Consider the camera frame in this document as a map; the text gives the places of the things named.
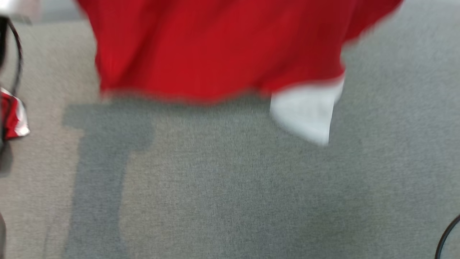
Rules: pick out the red jersey with white sleeves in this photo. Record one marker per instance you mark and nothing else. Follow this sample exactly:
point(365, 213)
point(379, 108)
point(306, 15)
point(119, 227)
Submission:
point(215, 46)

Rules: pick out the red shorts with white stripe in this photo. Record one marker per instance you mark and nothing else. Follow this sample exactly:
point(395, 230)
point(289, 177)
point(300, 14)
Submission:
point(14, 117)

